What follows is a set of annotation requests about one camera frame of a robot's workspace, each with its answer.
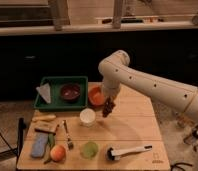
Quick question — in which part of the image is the dark grape bunch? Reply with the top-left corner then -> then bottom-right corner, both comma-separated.
102,98 -> 115,117

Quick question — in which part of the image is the green plastic tray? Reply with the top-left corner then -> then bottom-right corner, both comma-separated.
34,76 -> 88,112

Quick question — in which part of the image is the dark red bowl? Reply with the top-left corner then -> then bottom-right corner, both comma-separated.
60,83 -> 80,102

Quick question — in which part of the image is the black cable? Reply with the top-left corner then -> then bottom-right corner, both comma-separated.
0,115 -> 19,158

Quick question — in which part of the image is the white paper cup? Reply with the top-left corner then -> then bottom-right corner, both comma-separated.
79,108 -> 96,127

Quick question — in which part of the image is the white handled dish brush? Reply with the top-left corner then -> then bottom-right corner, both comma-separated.
107,145 -> 153,161

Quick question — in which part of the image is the metal fork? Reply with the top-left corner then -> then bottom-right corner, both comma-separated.
63,120 -> 74,150

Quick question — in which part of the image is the blue sponge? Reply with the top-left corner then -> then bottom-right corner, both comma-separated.
31,133 -> 48,158

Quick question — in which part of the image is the green bean pod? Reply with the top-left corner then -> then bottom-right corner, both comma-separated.
43,133 -> 55,164

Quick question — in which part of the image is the orange peach fruit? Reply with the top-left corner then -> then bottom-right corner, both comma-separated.
50,145 -> 66,162

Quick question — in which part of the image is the green plastic cup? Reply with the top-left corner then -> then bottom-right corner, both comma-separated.
81,141 -> 99,159

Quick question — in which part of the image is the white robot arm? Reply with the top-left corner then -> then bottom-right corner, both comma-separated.
98,50 -> 198,124

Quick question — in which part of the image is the orange bowl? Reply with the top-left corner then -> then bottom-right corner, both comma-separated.
88,86 -> 105,106

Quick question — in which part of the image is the black table side bracket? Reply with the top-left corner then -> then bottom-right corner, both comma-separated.
16,118 -> 27,159

